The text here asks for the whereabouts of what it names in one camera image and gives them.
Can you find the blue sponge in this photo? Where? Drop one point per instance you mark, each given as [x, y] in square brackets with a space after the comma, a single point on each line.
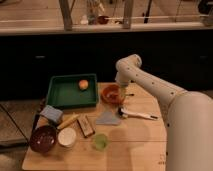
[51, 113]

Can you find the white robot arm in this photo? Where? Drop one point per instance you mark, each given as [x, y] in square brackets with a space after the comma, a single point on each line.
[189, 120]

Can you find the wooden board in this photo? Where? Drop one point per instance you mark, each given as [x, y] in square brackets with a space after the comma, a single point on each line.
[133, 145]

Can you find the grey blue cloth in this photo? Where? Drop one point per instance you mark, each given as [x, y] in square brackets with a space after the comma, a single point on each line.
[107, 117]

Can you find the white round cup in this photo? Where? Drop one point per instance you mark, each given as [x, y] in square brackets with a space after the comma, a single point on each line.
[67, 137]

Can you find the red bowl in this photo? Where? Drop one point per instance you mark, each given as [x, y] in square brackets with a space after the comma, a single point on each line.
[113, 94]

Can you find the yellow wooden handle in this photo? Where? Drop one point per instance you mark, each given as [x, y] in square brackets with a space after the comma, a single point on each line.
[67, 122]

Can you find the orange fruit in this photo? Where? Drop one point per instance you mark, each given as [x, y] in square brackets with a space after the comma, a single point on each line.
[83, 84]

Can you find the green plastic tray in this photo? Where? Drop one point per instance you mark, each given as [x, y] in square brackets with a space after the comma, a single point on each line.
[64, 91]

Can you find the dark purple bowl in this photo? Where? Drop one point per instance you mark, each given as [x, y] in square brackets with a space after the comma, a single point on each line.
[43, 139]

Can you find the brown rectangular block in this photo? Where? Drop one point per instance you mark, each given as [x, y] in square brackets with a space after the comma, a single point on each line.
[85, 126]

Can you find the green cup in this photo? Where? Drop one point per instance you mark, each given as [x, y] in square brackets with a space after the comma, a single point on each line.
[100, 142]

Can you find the white handled brush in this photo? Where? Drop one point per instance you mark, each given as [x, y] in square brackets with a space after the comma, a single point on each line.
[127, 113]

